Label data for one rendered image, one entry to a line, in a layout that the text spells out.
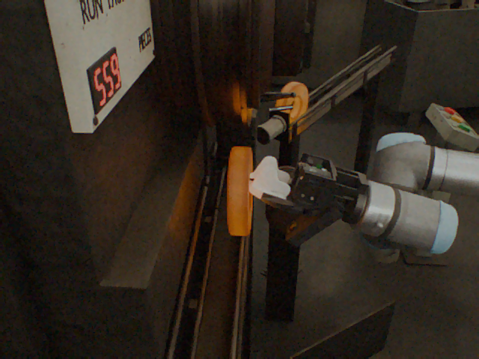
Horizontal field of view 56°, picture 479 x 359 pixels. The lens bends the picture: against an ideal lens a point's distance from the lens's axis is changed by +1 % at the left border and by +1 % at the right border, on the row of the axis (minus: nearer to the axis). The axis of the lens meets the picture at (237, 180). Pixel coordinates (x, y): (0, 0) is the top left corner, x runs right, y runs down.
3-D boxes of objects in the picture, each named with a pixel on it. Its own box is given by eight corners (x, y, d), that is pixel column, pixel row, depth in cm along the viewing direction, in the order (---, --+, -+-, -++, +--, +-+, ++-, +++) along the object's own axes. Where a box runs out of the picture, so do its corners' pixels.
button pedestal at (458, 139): (407, 268, 180) (444, 129, 148) (394, 232, 201) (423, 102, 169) (448, 271, 179) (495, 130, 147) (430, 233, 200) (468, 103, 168)
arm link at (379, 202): (365, 215, 83) (376, 249, 75) (340, 209, 83) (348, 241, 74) (388, 176, 78) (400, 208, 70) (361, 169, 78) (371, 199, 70)
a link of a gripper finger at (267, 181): (243, 153, 73) (296, 168, 74) (233, 182, 76) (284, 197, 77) (242, 162, 70) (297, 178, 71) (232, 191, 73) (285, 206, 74)
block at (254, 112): (217, 194, 124) (215, 115, 112) (220, 179, 131) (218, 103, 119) (254, 196, 124) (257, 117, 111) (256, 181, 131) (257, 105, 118)
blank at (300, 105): (283, 137, 148) (292, 140, 146) (268, 111, 135) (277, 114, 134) (304, 99, 151) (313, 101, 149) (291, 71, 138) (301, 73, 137)
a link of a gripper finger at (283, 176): (245, 145, 76) (296, 160, 76) (235, 173, 79) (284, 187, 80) (243, 153, 73) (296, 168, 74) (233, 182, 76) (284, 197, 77)
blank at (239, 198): (224, 181, 66) (246, 181, 66) (233, 129, 79) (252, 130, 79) (228, 254, 75) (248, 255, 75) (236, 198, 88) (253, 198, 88)
